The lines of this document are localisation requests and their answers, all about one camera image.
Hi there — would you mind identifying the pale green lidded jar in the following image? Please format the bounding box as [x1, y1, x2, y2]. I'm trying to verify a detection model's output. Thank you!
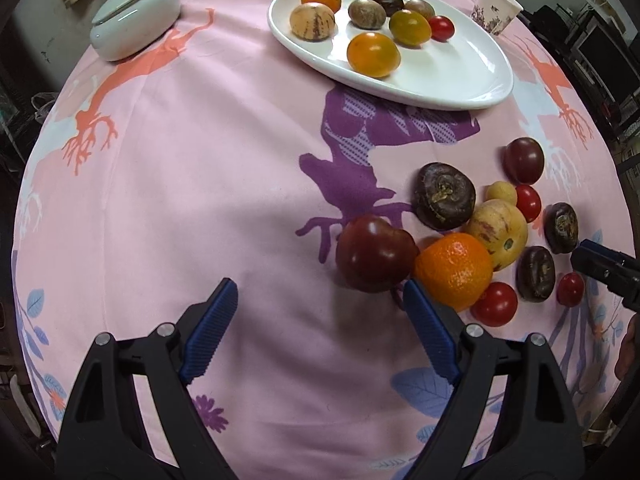
[89, 0, 182, 62]

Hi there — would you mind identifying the red cherry tomato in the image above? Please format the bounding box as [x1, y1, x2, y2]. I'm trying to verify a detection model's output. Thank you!
[428, 16, 455, 42]
[515, 185, 542, 223]
[556, 272, 585, 308]
[470, 281, 519, 328]

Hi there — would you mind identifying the tan striped pepino melon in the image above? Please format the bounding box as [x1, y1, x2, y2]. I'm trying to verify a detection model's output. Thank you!
[289, 3, 337, 41]

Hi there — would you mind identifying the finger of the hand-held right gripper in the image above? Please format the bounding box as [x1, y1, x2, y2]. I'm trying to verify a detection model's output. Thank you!
[571, 250, 640, 313]
[580, 240, 640, 267]

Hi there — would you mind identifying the white oval plate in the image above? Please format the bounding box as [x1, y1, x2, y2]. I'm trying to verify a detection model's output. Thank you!
[267, 0, 515, 111]

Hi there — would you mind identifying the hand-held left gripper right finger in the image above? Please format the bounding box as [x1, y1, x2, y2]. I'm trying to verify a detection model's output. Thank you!
[402, 279, 586, 480]

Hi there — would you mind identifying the green-yellow tomato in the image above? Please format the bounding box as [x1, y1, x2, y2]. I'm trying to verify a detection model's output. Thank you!
[389, 10, 432, 47]

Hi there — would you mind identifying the brown round fruit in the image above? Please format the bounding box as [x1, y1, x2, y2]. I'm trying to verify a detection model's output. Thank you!
[404, 0, 436, 20]

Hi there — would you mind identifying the green-brown passion fruit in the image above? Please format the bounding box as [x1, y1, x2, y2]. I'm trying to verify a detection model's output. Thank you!
[348, 0, 387, 29]

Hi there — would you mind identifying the orange-yellow tomato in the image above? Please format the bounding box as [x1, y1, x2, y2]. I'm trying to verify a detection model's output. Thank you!
[346, 32, 402, 79]

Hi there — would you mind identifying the yellow pepino melon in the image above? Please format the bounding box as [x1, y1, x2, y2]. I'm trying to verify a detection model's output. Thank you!
[467, 200, 529, 272]

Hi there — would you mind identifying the small yellow fruit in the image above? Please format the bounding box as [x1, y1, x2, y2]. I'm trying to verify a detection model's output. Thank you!
[486, 181, 518, 207]

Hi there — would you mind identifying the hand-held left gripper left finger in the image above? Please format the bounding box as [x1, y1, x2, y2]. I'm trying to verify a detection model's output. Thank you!
[56, 277, 239, 480]

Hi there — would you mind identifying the dark red plum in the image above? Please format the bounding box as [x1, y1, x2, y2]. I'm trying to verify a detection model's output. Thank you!
[501, 137, 545, 185]

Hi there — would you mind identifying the printed paper cup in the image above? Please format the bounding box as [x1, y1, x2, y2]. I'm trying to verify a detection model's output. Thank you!
[471, 0, 524, 37]

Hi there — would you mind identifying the clear plastic bag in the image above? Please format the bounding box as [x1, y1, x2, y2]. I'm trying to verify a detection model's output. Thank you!
[32, 91, 58, 121]

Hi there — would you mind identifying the dark computer monitor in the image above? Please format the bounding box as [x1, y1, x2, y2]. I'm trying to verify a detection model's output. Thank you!
[575, 25, 636, 106]

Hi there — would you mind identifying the dark red tomato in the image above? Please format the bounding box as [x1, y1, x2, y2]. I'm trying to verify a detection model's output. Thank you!
[335, 214, 421, 294]

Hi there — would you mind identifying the person's right hand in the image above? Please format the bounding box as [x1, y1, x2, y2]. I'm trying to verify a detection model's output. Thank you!
[614, 316, 640, 381]

